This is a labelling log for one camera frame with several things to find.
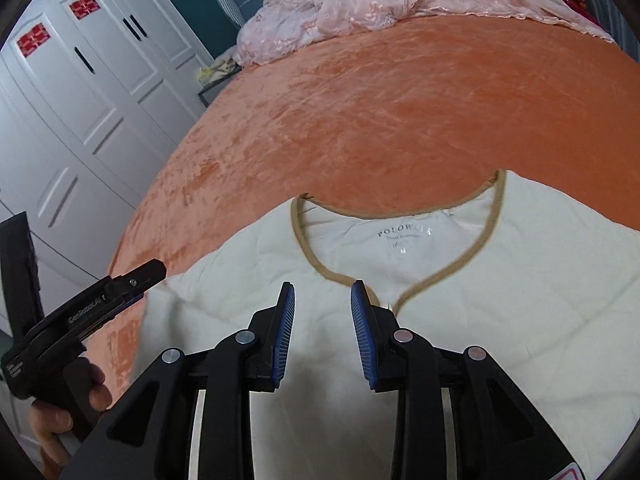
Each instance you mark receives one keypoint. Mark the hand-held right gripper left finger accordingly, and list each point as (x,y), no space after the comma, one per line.
(284,337)

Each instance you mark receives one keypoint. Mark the cream quilted jacket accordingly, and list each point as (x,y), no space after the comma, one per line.
(500,285)

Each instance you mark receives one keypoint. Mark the pink lace quilt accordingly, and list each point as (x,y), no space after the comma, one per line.
(350,15)

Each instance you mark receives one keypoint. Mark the dark bedside table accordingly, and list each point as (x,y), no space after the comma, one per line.
(210,92)

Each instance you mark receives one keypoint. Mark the orange plush blanket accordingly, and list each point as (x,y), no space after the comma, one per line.
(375,110)

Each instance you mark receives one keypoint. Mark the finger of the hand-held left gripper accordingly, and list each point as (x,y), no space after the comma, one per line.
(145,272)
(131,301)

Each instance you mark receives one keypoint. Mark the person's left hand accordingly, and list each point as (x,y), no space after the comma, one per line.
(50,422)

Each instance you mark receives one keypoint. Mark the white wardrobe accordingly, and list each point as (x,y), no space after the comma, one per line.
(75,110)

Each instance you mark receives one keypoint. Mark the red wardrobe sticker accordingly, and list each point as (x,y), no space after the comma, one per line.
(83,6)
(34,39)

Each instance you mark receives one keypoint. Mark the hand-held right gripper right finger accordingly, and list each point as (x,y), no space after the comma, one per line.
(361,337)

